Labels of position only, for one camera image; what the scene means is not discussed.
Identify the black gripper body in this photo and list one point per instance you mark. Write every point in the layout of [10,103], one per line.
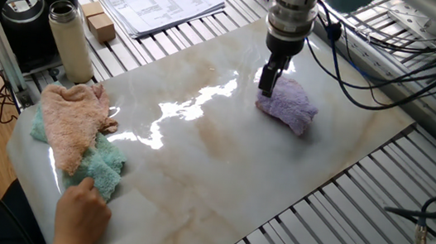
[285,46]

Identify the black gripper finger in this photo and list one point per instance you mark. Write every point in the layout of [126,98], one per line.
[267,80]
[282,69]

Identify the purple fluffy cloth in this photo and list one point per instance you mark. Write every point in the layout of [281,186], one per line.
[290,108]

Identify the green fluffy cloth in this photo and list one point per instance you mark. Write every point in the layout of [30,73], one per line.
[104,166]

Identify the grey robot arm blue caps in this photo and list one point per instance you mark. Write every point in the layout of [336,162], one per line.
[291,14]

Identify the pink fluffy cloth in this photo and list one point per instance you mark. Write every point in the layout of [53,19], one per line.
[69,124]

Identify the person bare hand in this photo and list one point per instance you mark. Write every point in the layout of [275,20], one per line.
[81,215]

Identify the marble pattern tile board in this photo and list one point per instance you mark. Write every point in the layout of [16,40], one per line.
[216,167]

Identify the printed paper stack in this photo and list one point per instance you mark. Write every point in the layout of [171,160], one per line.
[162,2]

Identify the large wooden block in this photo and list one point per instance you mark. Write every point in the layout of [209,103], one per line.
[102,28]

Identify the small wooden block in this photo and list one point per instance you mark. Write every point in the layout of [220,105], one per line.
[91,8]

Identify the beige cardboard tube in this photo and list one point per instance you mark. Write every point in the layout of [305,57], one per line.
[71,45]

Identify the black trousers of person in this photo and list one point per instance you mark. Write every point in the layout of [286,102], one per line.
[16,222]

